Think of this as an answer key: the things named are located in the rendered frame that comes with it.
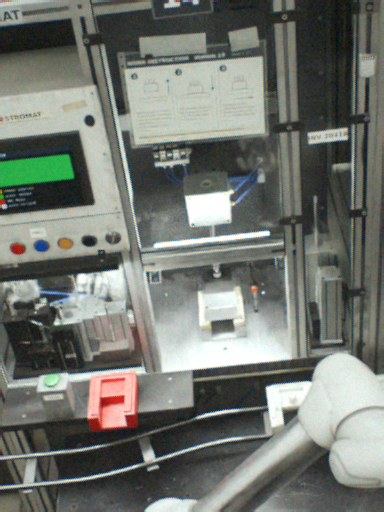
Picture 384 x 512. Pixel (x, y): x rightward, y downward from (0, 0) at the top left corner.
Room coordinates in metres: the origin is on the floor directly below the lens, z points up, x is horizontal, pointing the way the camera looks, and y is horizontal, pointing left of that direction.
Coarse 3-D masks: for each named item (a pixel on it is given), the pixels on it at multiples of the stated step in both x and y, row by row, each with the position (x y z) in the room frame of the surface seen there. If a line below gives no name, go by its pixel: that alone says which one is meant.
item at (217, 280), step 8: (216, 264) 1.83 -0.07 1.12; (208, 272) 1.86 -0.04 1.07; (216, 272) 1.83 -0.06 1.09; (224, 272) 1.85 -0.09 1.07; (208, 280) 1.82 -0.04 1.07; (216, 280) 1.81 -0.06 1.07; (224, 280) 1.81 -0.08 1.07; (232, 280) 1.81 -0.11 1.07; (208, 288) 1.81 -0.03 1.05; (216, 288) 1.81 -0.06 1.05; (224, 288) 1.81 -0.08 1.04; (232, 288) 1.81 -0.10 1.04
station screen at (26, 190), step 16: (0, 160) 1.62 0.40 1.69; (16, 160) 1.62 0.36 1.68; (0, 192) 1.62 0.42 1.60; (16, 192) 1.62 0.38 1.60; (32, 192) 1.62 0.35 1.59; (48, 192) 1.62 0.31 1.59; (64, 192) 1.61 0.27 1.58; (80, 192) 1.61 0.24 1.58; (0, 208) 1.62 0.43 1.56; (16, 208) 1.62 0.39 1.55
